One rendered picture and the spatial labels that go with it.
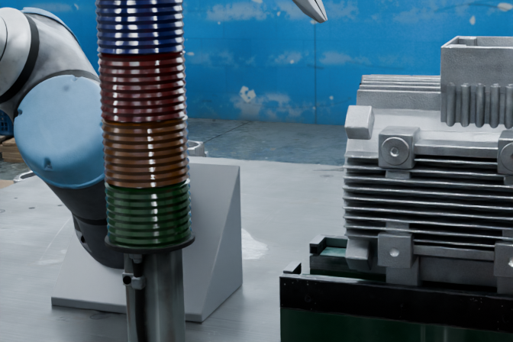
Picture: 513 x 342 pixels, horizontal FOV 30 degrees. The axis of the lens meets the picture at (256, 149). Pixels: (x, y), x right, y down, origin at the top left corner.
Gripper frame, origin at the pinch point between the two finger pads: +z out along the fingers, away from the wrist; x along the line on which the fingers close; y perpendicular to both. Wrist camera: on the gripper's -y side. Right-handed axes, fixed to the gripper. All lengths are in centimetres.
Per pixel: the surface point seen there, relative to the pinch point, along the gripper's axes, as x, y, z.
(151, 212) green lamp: -38.9, -4.6, 9.0
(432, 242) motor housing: -15.0, 4.1, 23.6
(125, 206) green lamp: -39.3, -5.9, 7.8
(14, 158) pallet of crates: 383, -326, -50
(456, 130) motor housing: -11.6, 10.0, 16.2
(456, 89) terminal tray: -11.0, 11.6, 13.1
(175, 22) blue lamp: -36.7, 2.8, -1.3
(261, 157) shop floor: 433, -205, 23
